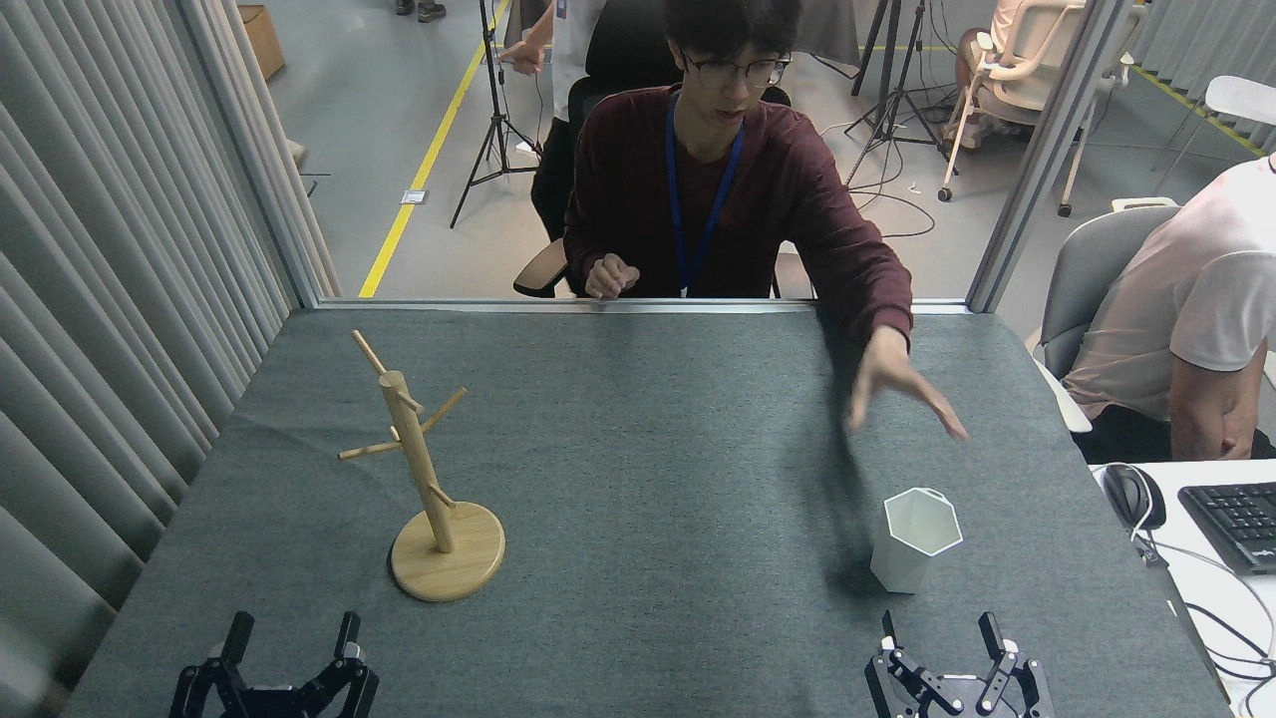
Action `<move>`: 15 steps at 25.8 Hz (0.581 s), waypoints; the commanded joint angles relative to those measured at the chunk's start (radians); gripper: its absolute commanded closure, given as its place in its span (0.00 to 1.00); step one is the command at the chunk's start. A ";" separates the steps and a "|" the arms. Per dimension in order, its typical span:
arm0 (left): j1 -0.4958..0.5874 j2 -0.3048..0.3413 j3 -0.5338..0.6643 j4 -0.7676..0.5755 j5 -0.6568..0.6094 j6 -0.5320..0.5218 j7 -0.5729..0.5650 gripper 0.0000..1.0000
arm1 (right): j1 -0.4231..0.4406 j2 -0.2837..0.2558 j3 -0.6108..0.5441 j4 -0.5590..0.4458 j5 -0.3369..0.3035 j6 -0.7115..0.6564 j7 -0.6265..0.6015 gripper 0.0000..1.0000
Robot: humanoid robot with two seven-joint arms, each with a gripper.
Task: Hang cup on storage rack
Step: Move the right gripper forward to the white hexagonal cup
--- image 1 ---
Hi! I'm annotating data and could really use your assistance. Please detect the grey office chair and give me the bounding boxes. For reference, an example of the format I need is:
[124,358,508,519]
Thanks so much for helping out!
[1027,204,1182,435]

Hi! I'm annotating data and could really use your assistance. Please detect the white plastic chair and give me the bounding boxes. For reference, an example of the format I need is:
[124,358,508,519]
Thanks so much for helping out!
[1156,75,1276,195]

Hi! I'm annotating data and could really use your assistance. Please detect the black computer mouse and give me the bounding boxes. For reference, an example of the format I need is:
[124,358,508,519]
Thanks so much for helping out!
[1102,464,1167,532]

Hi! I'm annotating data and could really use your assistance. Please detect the black keyboard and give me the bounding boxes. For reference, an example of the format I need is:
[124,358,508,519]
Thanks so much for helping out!
[1178,482,1276,576]

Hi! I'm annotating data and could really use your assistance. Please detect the black office chair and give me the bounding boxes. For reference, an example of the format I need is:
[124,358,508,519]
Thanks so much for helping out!
[513,0,798,299]

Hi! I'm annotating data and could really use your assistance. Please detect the grey felt table mat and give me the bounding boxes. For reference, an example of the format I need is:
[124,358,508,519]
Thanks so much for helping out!
[65,307,1232,718]

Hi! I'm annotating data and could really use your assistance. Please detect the silver aluminium post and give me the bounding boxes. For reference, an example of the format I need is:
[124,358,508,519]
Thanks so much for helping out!
[174,0,325,310]
[965,0,1142,314]

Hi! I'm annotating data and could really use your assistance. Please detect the black tripod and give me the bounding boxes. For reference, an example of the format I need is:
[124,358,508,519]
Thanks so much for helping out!
[850,0,891,98]
[451,0,547,230]
[842,0,960,190]

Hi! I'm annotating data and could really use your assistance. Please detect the black-rimmed glasses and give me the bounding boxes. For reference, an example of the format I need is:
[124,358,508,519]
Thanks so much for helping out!
[681,52,794,89]

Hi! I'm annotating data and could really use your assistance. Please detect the white hexagonal cup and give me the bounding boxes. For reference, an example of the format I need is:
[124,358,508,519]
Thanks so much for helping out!
[870,487,965,595]

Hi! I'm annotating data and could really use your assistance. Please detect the silver aluminium rail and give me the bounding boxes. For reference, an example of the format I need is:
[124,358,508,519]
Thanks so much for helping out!
[299,297,973,316]

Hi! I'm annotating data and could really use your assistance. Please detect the white office chair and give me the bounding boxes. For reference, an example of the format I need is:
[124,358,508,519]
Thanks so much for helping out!
[937,0,1147,217]

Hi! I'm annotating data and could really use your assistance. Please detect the blue lanyard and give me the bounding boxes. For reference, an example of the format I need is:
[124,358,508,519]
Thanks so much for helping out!
[665,95,747,298]

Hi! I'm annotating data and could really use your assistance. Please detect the grey pleated curtain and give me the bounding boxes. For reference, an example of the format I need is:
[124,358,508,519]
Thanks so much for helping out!
[0,0,340,718]
[1131,0,1276,151]

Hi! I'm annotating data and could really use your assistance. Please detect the wooden cup storage rack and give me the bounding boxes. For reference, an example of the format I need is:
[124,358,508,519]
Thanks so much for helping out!
[338,330,506,603]

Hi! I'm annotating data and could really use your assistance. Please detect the person's left hand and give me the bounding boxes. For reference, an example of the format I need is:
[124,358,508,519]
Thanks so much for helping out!
[847,325,970,442]

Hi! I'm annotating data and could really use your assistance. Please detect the cardboard box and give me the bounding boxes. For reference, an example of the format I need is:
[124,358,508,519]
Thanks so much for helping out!
[236,4,286,83]

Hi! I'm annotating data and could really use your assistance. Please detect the white desk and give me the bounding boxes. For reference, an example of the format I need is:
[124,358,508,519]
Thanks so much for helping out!
[1092,459,1276,718]

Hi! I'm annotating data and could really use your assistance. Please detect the black floor cable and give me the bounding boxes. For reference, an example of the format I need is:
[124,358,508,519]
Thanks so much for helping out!
[847,150,938,240]

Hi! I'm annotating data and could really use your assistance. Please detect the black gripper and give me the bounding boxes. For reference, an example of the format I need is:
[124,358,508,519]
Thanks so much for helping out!
[169,611,381,718]
[864,610,1056,718]

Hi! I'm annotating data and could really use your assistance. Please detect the person's right hand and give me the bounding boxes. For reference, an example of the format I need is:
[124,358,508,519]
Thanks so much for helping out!
[585,254,641,300]

